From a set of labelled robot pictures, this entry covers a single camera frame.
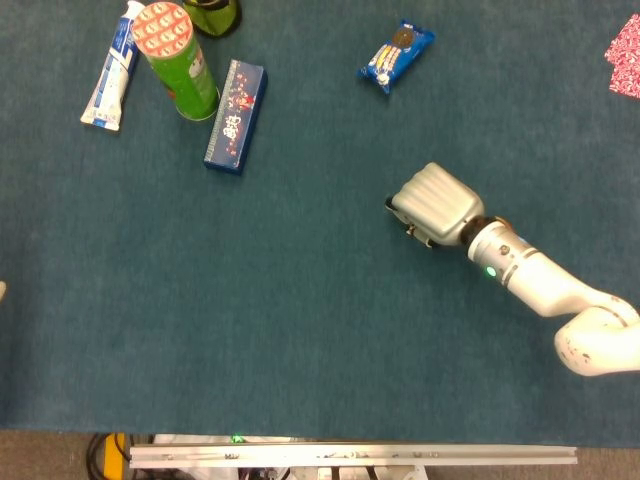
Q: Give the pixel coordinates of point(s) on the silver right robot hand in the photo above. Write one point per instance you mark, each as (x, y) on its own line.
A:
(440, 207)

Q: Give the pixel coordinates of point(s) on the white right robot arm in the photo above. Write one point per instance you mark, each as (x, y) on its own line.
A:
(555, 295)

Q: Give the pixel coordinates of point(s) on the blue cookie packet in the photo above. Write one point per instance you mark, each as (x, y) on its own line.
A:
(395, 55)

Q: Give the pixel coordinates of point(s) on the teal table cloth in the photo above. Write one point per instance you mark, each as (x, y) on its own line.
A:
(280, 280)

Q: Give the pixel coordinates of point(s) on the dark blue rectangular box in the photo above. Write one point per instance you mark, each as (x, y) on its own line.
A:
(236, 117)

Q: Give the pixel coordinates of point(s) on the pink patterned folded paper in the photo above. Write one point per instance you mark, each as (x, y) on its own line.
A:
(625, 60)

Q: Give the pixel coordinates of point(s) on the dark green round object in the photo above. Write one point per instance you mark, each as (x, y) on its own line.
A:
(215, 17)

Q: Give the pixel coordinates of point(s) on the green chips can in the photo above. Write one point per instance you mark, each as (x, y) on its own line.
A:
(175, 65)

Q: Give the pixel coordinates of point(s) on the white blue toothpaste tube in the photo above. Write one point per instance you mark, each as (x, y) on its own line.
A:
(111, 75)

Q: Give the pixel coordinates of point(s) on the yellow block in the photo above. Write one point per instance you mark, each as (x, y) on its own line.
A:
(114, 457)

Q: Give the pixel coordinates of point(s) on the aluminium frame rail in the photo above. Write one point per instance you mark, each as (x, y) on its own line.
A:
(350, 455)

